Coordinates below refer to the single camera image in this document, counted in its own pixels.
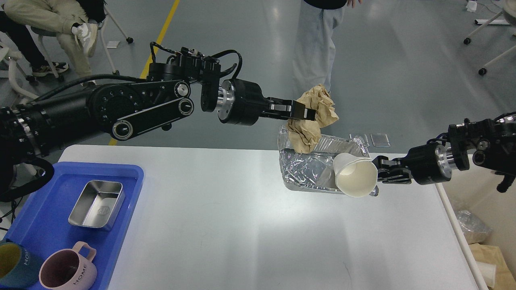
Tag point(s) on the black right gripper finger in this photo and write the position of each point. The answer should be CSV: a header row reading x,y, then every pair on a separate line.
x,y
394,178
386,165

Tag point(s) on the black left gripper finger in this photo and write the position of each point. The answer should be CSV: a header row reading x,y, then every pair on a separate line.
x,y
284,109

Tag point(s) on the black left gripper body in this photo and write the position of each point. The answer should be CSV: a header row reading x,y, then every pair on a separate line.
x,y
240,102

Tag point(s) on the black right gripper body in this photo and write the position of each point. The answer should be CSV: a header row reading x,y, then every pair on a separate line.
x,y
429,164

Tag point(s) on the white paper cup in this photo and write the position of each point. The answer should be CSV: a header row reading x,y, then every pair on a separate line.
x,y
354,176

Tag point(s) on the brown paper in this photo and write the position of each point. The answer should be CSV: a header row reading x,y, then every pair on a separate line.
x,y
304,135
493,255

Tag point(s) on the aluminium foil tray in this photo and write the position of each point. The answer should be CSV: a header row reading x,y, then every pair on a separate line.
x,y
314,171

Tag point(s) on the stainless steel rectangular container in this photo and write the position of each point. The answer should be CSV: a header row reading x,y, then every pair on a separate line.
x,y
98,205

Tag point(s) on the pink mug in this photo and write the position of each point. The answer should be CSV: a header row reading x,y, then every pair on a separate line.
x,y
69,269

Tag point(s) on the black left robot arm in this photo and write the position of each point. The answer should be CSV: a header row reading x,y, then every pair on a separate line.
x,y
127,107

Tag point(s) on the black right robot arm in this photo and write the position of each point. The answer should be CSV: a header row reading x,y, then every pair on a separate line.
x,y
490,144

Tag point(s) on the clear floor plate right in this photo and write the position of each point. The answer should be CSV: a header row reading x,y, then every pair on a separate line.
x,y
380,140

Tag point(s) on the clear floor plate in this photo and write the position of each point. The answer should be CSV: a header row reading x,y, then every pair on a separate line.
x,y
362,136
380,140

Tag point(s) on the clear floor plate left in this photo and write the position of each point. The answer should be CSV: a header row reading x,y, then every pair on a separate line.
x,y
362,136

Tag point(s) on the white plastic bin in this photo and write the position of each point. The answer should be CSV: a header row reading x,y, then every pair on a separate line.
x,y
475,190

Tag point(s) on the standing person grey trousers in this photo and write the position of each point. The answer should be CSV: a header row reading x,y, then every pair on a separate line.
x,y
314,49

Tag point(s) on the crumpled foil in bin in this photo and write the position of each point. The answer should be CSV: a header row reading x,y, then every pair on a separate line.
x,y
473,228

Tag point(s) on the white cup in bin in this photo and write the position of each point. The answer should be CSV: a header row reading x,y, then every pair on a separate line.
x,y
488,272

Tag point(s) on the brown paper in bin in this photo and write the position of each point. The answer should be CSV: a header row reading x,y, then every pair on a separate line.
x,y
493,255

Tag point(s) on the blue plastic tray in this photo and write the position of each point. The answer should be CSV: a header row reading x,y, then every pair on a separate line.
x,y
42,225

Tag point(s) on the seated person beige clothes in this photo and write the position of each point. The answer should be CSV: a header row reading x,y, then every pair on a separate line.
x,y
69,20

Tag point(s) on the dark blue mug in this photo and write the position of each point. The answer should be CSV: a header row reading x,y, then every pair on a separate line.
x,y
19,268

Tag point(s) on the white chair frame left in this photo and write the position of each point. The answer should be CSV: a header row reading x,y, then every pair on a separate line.
x,y
14,73

